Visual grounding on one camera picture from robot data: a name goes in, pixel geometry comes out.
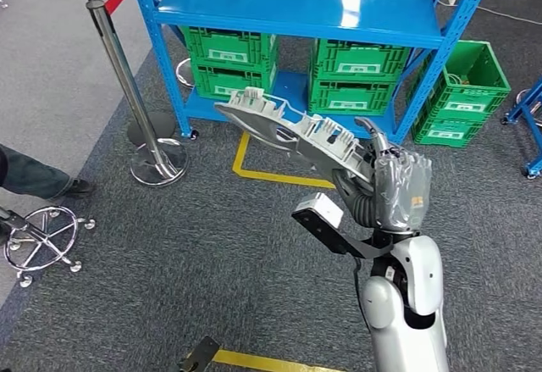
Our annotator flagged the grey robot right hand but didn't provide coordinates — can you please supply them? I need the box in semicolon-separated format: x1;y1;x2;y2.
355;116;433;233

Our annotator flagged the grey plastic wheel hubcap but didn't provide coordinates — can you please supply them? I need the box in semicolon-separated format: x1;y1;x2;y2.
213;86;382;188

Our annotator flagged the green plastic crate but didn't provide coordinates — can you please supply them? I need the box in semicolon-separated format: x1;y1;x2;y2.
182;25;280;71
311;38;412;82
308;76;398;117
409;105;488;149
406;39;513;119
192;64;278;103

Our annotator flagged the yellow floor tape square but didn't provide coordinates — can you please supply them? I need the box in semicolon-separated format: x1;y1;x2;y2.
212;348;344;372
231;131;336;191

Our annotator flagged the black pole stanchion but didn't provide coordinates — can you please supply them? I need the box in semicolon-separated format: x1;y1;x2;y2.
71;0;176;147

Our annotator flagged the black round swivel stool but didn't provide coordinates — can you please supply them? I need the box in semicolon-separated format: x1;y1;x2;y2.
0;205;96;290

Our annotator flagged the person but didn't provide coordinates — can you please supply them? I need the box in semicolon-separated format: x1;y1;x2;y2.
0;143;94;201

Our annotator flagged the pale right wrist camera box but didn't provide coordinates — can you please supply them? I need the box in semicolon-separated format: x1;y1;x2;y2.
292;192;344;230

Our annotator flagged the blue wheeled metal frame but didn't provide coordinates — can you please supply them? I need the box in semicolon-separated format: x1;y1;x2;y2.
501;77;542;180

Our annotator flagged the white floor cable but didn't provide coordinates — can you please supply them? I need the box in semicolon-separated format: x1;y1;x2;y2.
438;0;542;27

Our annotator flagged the black left wrist camera bracket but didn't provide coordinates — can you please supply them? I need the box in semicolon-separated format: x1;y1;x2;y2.
178;336;221;372

